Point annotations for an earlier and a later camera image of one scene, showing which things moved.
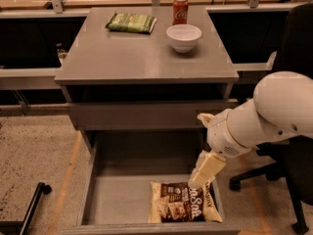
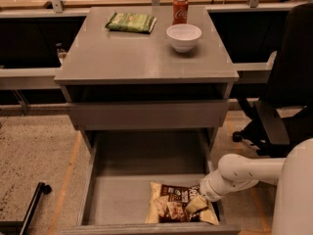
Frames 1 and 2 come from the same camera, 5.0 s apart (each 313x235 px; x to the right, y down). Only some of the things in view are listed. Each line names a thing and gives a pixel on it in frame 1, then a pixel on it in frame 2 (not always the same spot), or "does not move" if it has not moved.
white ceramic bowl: x=183 y=37 does not move
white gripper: x=222 y=135 -> x=208 y=190
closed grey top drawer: x=144 y=115 does not move
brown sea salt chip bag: x=184 y=202 does not move
